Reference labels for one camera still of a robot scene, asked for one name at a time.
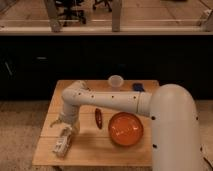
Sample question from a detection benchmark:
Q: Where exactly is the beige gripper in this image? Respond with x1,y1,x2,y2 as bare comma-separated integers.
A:
50,119,80,146

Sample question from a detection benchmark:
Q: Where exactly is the white plastic bottle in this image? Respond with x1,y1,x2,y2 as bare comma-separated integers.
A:
53,128,70,157

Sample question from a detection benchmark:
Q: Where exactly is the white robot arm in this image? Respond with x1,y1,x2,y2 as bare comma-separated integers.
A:
59,80,204,171

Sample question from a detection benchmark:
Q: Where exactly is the orange ceramic bowl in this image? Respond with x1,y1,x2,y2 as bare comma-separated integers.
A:
108,112,144,146

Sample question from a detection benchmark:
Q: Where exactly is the dark red chili pepper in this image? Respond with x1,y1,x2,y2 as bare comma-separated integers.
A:
95,108,103,129

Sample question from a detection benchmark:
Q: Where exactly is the translucent plastic cup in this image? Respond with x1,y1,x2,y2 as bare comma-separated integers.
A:
108,75,124,88

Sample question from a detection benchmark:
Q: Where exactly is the blue sponge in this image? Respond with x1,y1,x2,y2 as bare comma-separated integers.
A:
132,83,145,92

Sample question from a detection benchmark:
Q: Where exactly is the black office chair left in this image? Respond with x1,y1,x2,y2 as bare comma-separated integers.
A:
54,0,86,26

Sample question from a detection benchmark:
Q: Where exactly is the black office chair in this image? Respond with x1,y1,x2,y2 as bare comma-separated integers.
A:
91,0,113,13
54,0,86,26

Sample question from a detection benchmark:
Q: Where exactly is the black office chair right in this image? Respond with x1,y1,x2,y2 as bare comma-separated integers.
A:
91,0,113,13

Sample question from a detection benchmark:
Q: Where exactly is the dark cabinet handle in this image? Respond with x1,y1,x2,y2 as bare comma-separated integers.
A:
5,62,13,76

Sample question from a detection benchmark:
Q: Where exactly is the grey metal post left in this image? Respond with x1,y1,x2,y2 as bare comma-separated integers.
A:
44,0,61,32

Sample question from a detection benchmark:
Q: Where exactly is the grey metal post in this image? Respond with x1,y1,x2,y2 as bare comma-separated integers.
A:
197,9,213,32
112,0,121,32
44,0,61,32

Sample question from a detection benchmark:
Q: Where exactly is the grey metal post middle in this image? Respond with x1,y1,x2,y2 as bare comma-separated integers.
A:
112,0,121,32

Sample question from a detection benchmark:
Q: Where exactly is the black cable on floor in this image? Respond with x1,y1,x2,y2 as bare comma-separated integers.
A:
200,146,213,171

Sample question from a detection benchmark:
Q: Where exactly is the grey metal post right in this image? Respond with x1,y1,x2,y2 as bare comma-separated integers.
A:
197,9,213,32

